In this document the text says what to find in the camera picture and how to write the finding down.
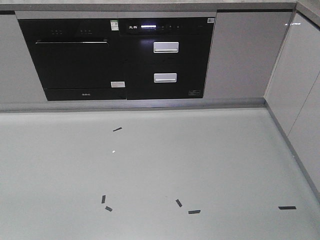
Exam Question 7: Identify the black two-drawer sterilizer cabinet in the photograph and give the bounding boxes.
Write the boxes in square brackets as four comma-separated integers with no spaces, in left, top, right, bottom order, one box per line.
[119,16,216,100]

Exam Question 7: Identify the black built-in dishwasher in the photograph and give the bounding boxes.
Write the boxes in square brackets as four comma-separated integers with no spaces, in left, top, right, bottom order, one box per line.
[18,18,127,101]

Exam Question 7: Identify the grey cabinet door panel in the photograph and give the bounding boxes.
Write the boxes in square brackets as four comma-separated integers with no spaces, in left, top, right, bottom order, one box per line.
[203,11,292,99]

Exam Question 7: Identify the lower silver drawer handle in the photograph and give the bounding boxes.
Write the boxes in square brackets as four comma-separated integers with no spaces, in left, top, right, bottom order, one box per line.
[153,73,178,83]

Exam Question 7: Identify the silver drawer handle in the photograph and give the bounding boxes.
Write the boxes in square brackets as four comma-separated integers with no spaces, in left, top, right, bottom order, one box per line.
[153,41,180,54]
[153,73,178,83]

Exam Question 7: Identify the upper silver drawer handle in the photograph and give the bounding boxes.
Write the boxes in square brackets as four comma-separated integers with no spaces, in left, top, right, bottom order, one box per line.
[153,41,180,54]

